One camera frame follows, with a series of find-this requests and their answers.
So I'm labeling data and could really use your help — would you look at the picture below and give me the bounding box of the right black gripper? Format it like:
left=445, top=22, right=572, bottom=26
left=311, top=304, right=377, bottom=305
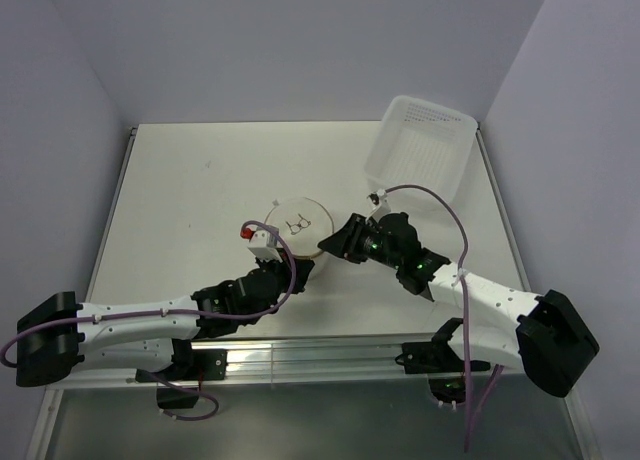
left=318, top=212, right=402, bottom=269

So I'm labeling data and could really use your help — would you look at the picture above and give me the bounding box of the white mesh laundry bag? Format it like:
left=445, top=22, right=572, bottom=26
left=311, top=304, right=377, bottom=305
left=265, top=197, right=335, bottom=280

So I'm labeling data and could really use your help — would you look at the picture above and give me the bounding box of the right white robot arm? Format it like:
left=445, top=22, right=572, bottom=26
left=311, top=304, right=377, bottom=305
left=318, top=213, right=600, bottom=398

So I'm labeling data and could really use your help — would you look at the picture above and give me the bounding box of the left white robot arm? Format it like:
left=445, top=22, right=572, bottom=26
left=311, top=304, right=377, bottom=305
left=1, top=259, right=315, bottom=388

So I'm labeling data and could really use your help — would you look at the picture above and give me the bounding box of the white plastic tray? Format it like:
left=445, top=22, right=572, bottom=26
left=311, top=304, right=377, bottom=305
left=363, top=95, right=478, bottom=203

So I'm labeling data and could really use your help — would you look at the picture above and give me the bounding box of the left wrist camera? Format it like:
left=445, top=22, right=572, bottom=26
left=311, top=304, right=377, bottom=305
left=240, top=227, right=281, bottom=262

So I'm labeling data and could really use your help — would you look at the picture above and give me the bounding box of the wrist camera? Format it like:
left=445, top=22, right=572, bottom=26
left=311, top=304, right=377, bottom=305
left=240, top=227, right=281, bottom=262
left=368, top=189, right=391, bottom=222

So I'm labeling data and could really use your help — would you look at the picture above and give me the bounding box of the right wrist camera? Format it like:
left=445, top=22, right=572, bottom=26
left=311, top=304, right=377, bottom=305
left=368, top=189, right=391, bottom=222

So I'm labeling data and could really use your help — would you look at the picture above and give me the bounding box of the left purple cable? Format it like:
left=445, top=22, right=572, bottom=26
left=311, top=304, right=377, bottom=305
left=0, top=220, right=297, bottom=422

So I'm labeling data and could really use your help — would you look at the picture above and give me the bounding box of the aluminium mounting rail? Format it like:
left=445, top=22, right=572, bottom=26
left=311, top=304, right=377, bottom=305
left=49, top=329, right=531, bottom=387

